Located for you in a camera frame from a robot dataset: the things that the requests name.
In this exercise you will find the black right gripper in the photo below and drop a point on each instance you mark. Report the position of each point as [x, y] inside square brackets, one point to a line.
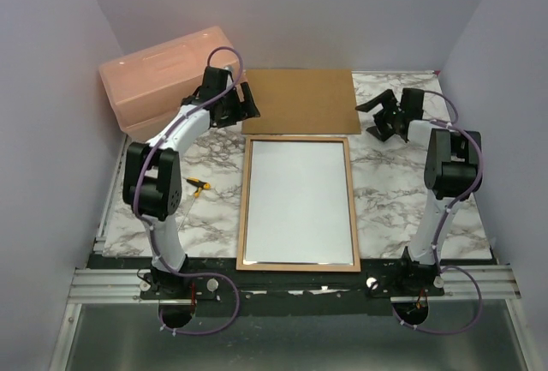
[381, 132]

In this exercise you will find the brown frame backing board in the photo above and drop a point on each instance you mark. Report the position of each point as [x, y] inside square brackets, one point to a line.
[302, 102]

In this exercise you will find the pink plastic storage box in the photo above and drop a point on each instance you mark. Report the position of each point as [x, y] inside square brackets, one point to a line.
[146, 88]

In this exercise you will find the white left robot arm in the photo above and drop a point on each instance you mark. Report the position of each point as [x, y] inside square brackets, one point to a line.
[152, 181]

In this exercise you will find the yellow black small tool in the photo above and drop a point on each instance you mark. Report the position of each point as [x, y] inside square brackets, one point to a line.
[198, 184]

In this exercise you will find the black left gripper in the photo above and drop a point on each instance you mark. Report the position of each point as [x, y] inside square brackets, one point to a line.
[243, 110]

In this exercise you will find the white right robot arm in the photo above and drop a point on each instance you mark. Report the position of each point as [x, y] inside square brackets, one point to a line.
[453, 171]

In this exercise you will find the blue wooden picture frame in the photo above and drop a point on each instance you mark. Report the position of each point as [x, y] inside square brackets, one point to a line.
[242, 217]

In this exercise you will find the photo print with balloons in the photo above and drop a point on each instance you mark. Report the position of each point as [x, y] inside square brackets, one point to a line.
[299, 199]

